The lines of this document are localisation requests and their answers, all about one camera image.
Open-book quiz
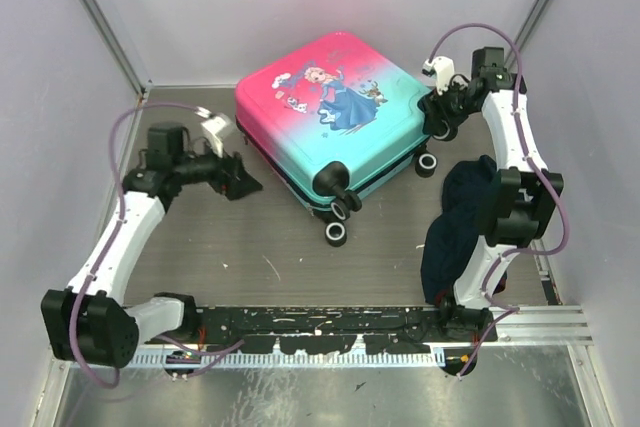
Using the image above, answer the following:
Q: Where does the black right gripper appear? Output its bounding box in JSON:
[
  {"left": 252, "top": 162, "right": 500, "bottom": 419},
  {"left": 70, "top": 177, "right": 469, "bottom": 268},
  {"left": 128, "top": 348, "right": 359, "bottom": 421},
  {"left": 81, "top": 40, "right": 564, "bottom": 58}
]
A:
[{"left": 421, "top": 75, "right": 478, "bottom": 136}]

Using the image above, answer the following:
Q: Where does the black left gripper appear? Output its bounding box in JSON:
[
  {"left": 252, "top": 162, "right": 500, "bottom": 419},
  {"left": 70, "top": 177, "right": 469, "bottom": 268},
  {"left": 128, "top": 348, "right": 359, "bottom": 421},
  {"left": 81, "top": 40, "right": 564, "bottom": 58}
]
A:
[{"left": 173, "top": 134, "right": 261, "bottom": 199}]

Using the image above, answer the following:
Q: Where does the pink teal suitcase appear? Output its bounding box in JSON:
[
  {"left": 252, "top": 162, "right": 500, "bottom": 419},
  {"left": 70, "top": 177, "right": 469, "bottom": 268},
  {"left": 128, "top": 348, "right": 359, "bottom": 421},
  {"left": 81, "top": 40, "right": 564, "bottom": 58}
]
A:
[{"left": 235, "top": 32, "right": 438, "bottom": 247}]

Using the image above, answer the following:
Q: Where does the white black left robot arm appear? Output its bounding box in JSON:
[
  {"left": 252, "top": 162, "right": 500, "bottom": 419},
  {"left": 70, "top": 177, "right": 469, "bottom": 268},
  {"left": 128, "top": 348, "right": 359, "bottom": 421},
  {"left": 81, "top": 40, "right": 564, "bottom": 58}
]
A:
[{"left": 41, "top": 115, "right": 262, "bottom": 368}]

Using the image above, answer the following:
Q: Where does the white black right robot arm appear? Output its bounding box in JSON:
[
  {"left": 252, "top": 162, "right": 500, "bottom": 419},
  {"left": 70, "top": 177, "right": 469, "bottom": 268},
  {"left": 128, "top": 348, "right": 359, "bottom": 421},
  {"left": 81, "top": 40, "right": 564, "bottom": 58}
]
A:
[{"left": 420, "top": 47, "right": 567, "bottom": 341}]

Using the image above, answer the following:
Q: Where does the navy garment with red trim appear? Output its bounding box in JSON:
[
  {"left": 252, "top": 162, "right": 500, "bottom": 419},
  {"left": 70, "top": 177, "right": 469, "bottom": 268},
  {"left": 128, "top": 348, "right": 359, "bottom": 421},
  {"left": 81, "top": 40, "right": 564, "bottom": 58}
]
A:
[{"left": 420, "top": 154, "right": 496, "bottom": 306}]

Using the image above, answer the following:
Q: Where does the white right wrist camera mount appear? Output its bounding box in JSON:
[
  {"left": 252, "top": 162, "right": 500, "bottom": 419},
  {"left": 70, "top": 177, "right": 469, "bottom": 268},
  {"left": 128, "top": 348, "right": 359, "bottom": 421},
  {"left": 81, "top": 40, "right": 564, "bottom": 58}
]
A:
[{"left": 422, "top": 56, "right": 455, "bottom": 95}]

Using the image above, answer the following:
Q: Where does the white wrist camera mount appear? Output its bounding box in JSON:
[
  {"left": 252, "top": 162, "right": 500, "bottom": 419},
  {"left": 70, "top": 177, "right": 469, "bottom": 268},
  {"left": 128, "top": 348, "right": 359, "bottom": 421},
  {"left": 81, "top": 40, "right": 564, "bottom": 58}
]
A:
[
  {"left": 422, "top": 56, "right": 455, "bottom": 95},
  {"left": 195, "top": 106, "right": 235, "bottom": 158}
]

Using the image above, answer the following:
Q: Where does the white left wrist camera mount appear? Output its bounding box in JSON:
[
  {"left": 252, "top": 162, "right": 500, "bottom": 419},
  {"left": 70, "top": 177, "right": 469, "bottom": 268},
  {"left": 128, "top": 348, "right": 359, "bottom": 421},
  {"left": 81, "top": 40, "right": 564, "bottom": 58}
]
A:
[{"left": 195, "top": 106, "right": 235, "bottom": 158}]

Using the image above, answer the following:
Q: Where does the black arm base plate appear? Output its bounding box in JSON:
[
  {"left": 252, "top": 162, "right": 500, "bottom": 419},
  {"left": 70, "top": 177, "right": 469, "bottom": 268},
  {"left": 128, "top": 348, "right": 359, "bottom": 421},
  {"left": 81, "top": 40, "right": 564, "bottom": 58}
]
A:
[{"left": 168, "top": 306, "right": 498, "bottom": 355}]

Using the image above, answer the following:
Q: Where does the white slotted cable duct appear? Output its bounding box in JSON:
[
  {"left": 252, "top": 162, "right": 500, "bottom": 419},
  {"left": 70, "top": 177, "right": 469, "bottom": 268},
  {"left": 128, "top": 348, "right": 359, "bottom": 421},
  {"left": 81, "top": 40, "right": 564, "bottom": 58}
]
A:
[{"left": 128, "top": 348, "right": 445, "bottom": 369}]

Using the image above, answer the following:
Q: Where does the aluminium frame rail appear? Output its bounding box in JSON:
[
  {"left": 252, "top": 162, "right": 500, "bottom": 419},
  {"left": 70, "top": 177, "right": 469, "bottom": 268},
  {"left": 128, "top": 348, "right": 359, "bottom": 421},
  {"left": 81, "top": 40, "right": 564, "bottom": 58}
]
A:
[{"left": 47, "top": 304, "right": 594, "bottom": 348}]

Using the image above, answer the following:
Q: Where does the aluminium left corner post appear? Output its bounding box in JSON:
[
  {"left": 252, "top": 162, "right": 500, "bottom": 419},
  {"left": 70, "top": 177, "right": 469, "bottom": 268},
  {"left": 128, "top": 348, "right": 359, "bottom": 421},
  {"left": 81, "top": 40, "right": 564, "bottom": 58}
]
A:
[{"left": 80, "top": 0, "right": 152, "bottom": 98}]

